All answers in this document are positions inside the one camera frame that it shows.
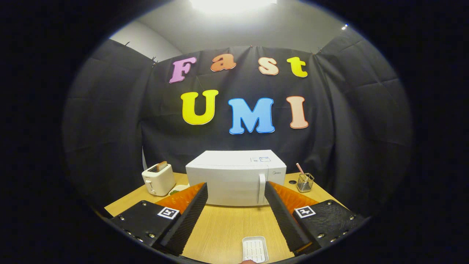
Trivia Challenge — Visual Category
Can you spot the divided dish of beans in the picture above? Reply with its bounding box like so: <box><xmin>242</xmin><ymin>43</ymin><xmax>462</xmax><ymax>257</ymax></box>
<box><xmin>169</xmin><ymin>184</ymin><xmax>190</xmax><ymax>196</ymax></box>

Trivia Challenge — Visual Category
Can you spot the ceiling light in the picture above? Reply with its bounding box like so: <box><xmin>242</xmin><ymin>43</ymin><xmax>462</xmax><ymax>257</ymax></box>
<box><xmin>189</xmin><ymin>0</ymin><xmax>278</xmax><ymax>14</ymax></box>

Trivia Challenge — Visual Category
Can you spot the white rectangular tray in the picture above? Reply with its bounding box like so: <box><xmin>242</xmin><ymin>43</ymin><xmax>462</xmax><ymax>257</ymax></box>
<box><xmin>242</xmin><ymin>236</ymin><xmax>269</xmax><ymax>264</ymax></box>

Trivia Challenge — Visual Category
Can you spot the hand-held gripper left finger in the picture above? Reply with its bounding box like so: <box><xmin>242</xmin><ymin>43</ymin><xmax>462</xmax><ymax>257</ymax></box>
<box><xmin>109</xmin><ymin>182</ymin><xmax>208</xmax><ymax>257</ymax></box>

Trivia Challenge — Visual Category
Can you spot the white microwave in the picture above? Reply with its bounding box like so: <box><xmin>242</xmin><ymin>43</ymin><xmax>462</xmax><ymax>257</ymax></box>
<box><xmin>185</xmin><ymin>150</ymin><xmax>287</xmax><ymax>207</ymax></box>

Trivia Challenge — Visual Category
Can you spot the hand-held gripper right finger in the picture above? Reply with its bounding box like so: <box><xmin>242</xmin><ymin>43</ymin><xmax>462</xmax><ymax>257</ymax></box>
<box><xmin>265</xmin><ymin>181</ymin><xmax>366</xmax><ymax>256</ymax></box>

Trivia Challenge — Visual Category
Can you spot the white microwave door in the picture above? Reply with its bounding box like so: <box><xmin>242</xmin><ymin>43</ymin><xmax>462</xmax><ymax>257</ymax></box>
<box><xmin>186</xmin><ymin>171</ymin><xmax>266</xmax><ymax>207</ymax></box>

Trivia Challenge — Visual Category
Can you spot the wire mesh holder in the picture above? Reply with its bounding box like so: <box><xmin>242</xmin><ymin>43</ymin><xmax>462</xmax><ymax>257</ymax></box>
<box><xmin>296</xmin><ymin>173</ymin><xmax>315</xmax><ymax>193</ymax></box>

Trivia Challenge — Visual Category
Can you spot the white toaster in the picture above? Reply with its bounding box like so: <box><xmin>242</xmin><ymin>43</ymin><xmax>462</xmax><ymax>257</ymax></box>
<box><xmin>142</xmin><ymin>164</ymin><xmax>176</xmax><ymax>197</ymax></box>

